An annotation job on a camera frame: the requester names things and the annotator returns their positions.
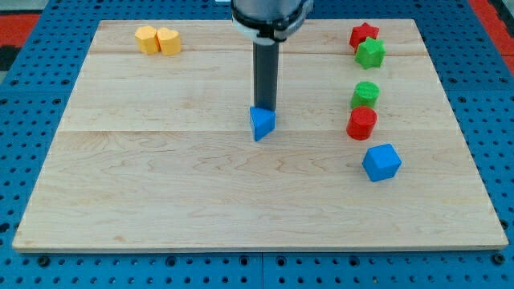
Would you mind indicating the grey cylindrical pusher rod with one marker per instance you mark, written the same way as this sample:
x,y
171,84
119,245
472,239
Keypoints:
x,y
265,74

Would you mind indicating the green cylinder block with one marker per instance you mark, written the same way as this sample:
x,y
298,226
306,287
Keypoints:
x,y
365,94

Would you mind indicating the green star block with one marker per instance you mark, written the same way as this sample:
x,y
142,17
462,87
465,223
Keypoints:
x,y
370,53

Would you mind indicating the red cylinder block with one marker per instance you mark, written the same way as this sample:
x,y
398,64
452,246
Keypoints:
x,y
361,123

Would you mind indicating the red star block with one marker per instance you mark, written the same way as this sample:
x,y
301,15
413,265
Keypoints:
x,y
360,33

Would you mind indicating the yellow hexagon block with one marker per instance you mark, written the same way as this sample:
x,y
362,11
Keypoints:
x,y
147,41

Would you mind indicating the yellow heart block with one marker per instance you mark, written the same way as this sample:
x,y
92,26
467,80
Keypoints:
x,y
169,41

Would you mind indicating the light wooden board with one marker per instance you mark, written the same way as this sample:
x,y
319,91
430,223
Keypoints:
x,y
154,153

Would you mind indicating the blue cube block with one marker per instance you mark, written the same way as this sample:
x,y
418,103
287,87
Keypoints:
x,y
381,162

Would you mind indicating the blue triangular prism block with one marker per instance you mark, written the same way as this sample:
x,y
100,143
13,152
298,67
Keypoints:
x,y
262,122

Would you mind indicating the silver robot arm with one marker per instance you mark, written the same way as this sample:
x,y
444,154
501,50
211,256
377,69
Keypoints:
x,y
266,22

